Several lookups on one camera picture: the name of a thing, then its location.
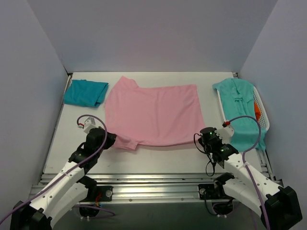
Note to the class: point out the pink t-shirt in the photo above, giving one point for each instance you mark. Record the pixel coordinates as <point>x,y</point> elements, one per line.
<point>156,117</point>

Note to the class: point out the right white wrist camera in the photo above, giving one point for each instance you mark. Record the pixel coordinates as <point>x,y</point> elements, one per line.
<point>225,132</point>

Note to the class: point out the folded teal t-shirt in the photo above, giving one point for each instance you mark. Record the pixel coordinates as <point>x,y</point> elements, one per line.
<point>86,93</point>

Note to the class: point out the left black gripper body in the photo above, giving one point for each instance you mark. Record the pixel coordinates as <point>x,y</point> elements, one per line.
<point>109,138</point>

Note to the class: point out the aluminium mounting rail frame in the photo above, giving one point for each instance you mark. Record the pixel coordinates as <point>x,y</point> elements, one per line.
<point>156,189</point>

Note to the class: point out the orange garment in basket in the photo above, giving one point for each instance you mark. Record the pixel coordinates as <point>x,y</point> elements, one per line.
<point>257,111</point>

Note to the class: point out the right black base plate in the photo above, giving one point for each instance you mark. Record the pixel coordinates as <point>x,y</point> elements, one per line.
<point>214,192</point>

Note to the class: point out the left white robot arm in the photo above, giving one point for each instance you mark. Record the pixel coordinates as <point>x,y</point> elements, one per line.
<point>70,186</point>

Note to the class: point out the white plastic laundry basket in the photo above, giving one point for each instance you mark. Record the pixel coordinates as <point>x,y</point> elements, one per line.
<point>263,120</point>

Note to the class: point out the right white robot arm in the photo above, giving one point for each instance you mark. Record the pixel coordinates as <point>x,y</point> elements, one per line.
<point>278,207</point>

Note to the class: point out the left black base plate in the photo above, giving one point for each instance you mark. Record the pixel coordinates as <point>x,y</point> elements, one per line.
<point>105,192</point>

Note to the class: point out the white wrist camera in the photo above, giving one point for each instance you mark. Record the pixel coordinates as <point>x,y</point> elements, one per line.
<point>88,124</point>
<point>225,132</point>

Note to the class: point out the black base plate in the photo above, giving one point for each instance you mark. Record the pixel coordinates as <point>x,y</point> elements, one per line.
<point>105,192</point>
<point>214,192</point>

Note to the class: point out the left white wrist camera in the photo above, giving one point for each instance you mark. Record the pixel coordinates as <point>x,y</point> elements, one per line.
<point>88,124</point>

